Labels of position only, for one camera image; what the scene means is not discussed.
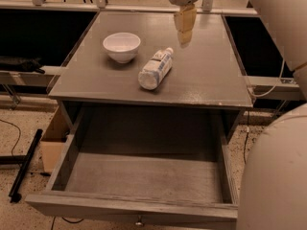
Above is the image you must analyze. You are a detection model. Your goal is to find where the black metal stand base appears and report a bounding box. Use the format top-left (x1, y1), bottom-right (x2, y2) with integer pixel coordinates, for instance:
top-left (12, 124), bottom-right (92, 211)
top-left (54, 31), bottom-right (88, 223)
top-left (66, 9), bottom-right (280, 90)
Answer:
top-left (0, 129), bottom-right (43, 203)

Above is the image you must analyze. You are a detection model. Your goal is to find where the open grey top drawer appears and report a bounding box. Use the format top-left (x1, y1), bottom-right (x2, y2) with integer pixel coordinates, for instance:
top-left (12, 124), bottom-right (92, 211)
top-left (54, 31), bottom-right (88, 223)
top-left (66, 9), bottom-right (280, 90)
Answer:
top-left (26, 104), bottom-right (238, 230)

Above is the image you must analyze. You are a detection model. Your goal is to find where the white ceramic bowl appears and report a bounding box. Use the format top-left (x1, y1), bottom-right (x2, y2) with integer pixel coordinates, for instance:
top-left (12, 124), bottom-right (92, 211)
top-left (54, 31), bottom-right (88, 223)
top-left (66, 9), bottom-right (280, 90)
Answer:
top-left (103, 33), bottom-right (141, 63)

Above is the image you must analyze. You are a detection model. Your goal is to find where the cardboard box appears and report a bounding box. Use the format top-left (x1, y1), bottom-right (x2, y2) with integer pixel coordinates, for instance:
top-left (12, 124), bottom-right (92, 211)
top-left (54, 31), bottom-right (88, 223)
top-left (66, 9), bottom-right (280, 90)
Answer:
top-left (40, 107), bottom-right (69, 173)

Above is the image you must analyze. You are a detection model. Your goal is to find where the white cable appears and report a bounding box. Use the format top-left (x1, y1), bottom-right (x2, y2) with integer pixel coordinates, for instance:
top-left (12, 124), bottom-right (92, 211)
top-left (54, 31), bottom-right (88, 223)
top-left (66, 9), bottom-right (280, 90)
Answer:
top-left (248, 59), bottom-right (286, 99)

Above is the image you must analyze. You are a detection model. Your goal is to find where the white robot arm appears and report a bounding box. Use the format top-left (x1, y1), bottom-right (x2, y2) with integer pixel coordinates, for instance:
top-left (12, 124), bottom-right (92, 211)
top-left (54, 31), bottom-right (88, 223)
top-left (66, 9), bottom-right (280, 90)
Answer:
top-left (236, 0), bottom-right (307, 230)

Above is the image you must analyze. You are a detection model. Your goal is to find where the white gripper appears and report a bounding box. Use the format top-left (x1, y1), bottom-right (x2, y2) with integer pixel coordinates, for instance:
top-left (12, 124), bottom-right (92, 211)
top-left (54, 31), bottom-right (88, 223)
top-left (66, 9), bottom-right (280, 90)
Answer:
top-left (169, 0), bottom-right (198, 48)

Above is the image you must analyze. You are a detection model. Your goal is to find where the black floor cable left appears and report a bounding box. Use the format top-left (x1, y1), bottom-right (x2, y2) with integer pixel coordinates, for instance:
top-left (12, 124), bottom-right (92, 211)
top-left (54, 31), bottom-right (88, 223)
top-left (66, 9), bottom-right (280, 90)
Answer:
top-left (0, 118), bottom-right (22, 157)

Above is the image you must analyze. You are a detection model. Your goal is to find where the black floor cable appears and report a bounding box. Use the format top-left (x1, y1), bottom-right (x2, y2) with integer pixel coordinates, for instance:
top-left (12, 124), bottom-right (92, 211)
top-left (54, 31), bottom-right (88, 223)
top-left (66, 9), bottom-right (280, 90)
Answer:
top-left (0, 118), bottom-right (22, 157)
top-left (243, 110), bottom-right (251, 165)

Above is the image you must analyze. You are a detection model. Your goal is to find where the black floor cable right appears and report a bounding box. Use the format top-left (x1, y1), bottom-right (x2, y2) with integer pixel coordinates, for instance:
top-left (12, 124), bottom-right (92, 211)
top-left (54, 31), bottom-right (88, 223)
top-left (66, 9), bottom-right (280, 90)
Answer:
top-left (243, 110), bottom-right (251, 165)

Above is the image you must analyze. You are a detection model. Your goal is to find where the black cloth on rail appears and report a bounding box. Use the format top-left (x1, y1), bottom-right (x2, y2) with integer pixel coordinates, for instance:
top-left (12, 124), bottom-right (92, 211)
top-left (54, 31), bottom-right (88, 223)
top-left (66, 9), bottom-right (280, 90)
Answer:
top-left (0, 57), bottom-right (45, 74)

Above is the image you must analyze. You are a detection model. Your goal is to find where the blue white plastic bottle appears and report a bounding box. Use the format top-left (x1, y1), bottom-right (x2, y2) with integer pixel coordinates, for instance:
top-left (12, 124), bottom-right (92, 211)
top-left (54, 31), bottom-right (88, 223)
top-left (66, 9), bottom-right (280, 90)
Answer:
top-left (138, 48), bottom-right (174, 90)

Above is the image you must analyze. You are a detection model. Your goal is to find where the metal drawer knob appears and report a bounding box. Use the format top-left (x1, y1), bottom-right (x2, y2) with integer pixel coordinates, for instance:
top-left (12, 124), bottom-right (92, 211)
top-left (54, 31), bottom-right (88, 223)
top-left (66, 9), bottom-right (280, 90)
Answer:
top-left (135, 216), bottom-right (145, 227)

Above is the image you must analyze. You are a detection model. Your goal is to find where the grey wooden cabinet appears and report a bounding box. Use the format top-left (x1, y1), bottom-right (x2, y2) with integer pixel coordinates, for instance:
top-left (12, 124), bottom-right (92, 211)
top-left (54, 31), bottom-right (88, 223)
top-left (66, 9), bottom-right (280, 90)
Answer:
top-left (50, 11), bottom-right (251, 137)

